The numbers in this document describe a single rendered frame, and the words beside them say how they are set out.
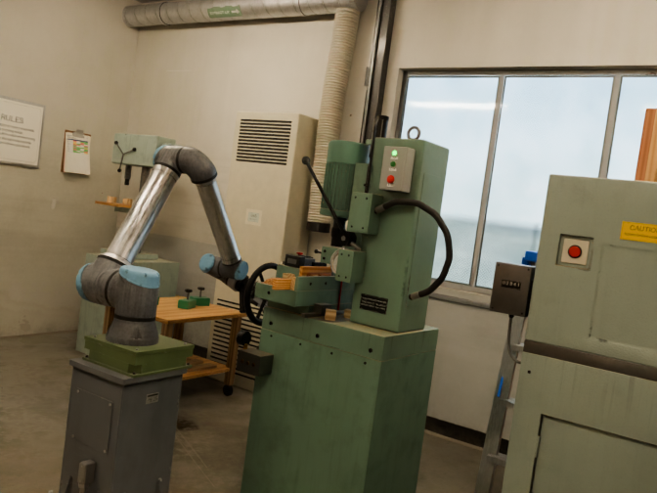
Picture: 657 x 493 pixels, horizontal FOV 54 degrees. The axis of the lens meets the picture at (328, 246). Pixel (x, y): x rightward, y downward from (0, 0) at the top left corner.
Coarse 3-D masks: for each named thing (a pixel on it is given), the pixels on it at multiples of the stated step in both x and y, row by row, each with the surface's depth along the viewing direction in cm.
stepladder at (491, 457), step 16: (528, 256) 279; (512, 320) 284; (512, 336) 283; (512, 352) 282; (512, 368) 280; (496, 400) 282; (512, 400) 279; (496, 416) 281; (496, 432) 280; (496, 448) 278; (480, 464) 281; (496, 464) 285; (480, 480) 280
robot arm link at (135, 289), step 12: (120, 276) 235; (132, 276) 233; (144, 276) 234; (156, 276) 239; (108, 288) 238; (120, 288) 235; (132, 288) 233; (144, 288) 234; (156, 288) 238; (108, 300) 239; (120, 300) 234; (132, 300) 233; (144, 300) 235; (156, 300) 240; (120, 312) 234; (132, 312) 233; (144, 312) 235
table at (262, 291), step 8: (256, 288) 255; (264, 288) 252; (256, 296) 255; (264, 296) 252; (272, 296) 250; (280, 296) 248; (288, 296) 245; (296, 296) 243; (304, 296) 247; (312, 296) 251; (320, 296) 256; (328, 296) 261; (336, 296) 265; (344, 296) 270; (352, 296) 275; (288, 304) 245; (296, 304) 244; (304, 304) 248; (312, 304) 252
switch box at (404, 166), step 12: (384, 156) 236; (396, 156) 233; (408, 156) 231; (384, 168) 236; (396, 168) 233; (408, 168) 233; (384, 180) 236; (396, 180) 233; (408, 180) 234; (408, 192) 235
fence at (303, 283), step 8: (296, 280) 243; (304, 280) 246; (312, 280) 250; (320, 280) 254; (328, 280) 259; (296, 288) 243; (304, 288) 246; (312, 288) 251; (320, 288) 255; (328, 288) 260; (336, 288) 264; (344, 288) 269; (352, 288) 274
